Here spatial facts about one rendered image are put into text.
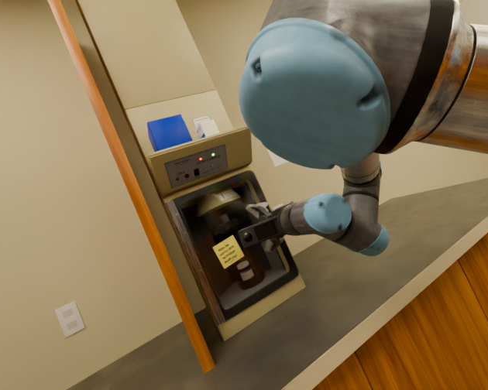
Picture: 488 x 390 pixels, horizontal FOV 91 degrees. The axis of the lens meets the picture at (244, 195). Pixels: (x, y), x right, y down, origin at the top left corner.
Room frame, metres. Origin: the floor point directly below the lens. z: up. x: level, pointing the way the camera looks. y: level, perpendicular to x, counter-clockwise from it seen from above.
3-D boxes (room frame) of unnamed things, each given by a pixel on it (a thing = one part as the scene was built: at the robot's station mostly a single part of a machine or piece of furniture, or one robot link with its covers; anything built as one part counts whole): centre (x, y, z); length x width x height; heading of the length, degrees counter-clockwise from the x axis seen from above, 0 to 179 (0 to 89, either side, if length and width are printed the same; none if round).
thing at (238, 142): (0.74, 0.06, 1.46); 0.32 x 0.12 x 0.10; 112
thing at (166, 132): (0.71, 0.13, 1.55); 0.10 x 0.10 x 0.09; 22
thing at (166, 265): (0.85, 0.35, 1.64); 0.49 x 0.03 x 1.40; 22
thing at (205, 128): (0.75, 0.02, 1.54); 0.05 x 0.05 x 0.06; 30
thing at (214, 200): (0.78, 0.08, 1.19); 0.30 x 0.01 x 0.40; 111
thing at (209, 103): (0.91, 0.13, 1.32); 0.32 x 0.25 x 0.77; 112
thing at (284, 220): (0.56, -0.09, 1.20); 0.08 x 0.05 x 0.08; 112
